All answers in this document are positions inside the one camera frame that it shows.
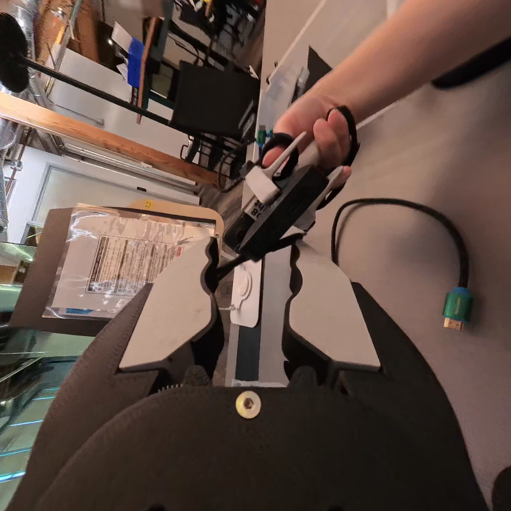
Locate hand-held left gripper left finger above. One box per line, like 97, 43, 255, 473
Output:
118, 238, 226, 377

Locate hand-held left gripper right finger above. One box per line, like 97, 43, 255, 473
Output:
282, 243, 381, 385

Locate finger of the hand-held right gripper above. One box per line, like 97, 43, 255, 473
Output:
295, 209, 319, 241
316, 166, 353, 210

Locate black hdmi cable green plugs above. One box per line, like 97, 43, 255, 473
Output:
331, 198, 474, 333
216, 126, 268, 194

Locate person's right forearm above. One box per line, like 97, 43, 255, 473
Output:
319, 0, 511, 128

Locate person's right hand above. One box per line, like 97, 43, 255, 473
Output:
261, 85, 362, 181

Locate black box cart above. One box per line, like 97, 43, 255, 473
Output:
170, 60, 261, 141

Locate wood edged display stand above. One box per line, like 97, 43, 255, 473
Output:
8, 200, 265, 337

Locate wooden beam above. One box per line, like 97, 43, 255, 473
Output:
0, 92, 218, 187

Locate black disc on pole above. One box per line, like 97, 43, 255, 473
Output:
0, 12, 176, 125

